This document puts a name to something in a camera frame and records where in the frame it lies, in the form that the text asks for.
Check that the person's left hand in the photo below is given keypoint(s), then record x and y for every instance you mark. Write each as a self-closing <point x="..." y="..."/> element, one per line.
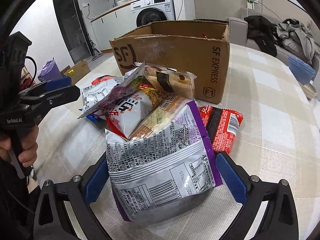
<point x="29" y="146"/>

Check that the SF Express cardboard box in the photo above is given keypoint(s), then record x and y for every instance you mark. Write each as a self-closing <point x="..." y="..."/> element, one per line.
<point x="199" y="47"/>

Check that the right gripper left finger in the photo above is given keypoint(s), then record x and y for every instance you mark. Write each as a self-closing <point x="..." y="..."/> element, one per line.
<point x="51" y="218"/>

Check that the white red noodle snack bag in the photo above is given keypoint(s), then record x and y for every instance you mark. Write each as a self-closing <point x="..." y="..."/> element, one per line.
<point x="124" y="116"/>

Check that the orange biscuit packet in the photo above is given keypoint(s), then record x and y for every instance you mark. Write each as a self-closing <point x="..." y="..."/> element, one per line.
<point x="160" y="117"/>

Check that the small cardboard box on floor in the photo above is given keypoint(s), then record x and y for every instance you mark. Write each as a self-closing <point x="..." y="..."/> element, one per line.
<point x="77" y="72"/>

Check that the beige plate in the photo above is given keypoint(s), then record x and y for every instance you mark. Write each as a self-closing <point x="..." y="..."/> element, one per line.
<point x="309" y="91"/>

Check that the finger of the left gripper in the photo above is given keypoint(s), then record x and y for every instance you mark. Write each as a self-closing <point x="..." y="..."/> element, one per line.
<point x="57" y="97"/>
<point x="46" y="87"/>

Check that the blue cookie packet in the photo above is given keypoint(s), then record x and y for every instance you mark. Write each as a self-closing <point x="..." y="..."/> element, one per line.
<point x="91" y="117"/>

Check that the white washing machine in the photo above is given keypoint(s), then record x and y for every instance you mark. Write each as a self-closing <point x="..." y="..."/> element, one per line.
<point x="148" y="11"/>

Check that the red black noodle packet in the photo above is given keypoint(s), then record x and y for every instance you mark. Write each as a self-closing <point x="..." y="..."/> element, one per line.
<point x="222" y="126"/>

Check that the black jacket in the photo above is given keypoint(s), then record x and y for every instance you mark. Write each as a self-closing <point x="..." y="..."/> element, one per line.
<point x="260" y="30"/>

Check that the clear cracker packet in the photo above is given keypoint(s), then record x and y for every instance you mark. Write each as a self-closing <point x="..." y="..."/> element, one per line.
<point x="171" y="80"/>

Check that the grey jacket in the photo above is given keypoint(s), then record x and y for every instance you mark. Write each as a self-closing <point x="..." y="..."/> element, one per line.
<point x="297" y="39"/>

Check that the blue bowls stack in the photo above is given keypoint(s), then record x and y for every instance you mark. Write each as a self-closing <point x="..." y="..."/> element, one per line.
<point x="302" y="71"/>

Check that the grey sofa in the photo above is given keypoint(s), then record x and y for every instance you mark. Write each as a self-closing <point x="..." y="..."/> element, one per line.
<point x="238" y="33"/>

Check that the dark door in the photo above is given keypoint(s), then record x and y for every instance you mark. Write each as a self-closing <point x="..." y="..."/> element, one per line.
<point x="73" y="29"/>

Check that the white kitchen cabinets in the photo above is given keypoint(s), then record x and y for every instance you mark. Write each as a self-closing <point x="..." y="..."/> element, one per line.
<point x="113" y="25"/>

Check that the purple silver snack packet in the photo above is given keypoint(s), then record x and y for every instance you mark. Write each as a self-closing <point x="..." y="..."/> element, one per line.
<point x="99" y="96"/>

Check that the purple white snack bag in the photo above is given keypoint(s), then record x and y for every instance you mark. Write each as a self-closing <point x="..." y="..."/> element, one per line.
<point x="176" y="162"/>

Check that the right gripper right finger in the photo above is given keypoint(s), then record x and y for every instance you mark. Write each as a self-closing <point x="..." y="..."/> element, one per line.
<point x="279" y="220"/>

